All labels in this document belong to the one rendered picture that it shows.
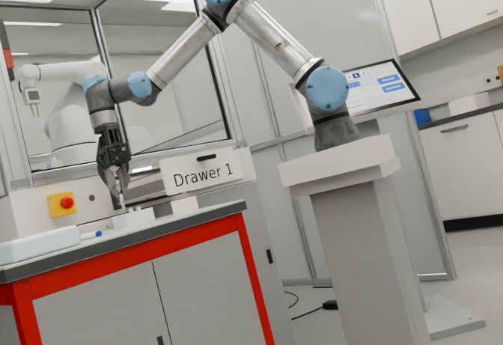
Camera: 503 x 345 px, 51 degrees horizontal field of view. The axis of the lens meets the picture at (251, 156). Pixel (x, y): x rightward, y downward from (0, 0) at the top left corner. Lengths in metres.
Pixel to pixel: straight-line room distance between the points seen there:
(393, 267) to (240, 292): 0.45
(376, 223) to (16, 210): 1.06
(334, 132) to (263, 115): 2.18
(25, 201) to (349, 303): 1.02
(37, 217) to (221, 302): 0.69
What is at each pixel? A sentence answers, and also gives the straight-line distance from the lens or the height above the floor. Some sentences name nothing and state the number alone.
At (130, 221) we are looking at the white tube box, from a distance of 1.53.
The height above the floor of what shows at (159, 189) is 0.84.
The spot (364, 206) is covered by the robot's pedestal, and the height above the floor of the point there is 0.65.
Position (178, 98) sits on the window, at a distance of 2.14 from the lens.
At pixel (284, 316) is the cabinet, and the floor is 0.21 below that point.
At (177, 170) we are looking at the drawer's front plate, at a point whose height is 0.89.
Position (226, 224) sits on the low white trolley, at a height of 0.71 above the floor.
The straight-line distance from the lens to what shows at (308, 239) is 3.68.
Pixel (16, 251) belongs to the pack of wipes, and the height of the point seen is 0.78.
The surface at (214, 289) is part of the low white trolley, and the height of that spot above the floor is 0.57.
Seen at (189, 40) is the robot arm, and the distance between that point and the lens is 1.69.
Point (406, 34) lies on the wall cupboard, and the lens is 4.93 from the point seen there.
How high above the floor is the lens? 0.81
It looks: 2 degrees up
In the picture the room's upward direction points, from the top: 14 degrees counter-clockwise
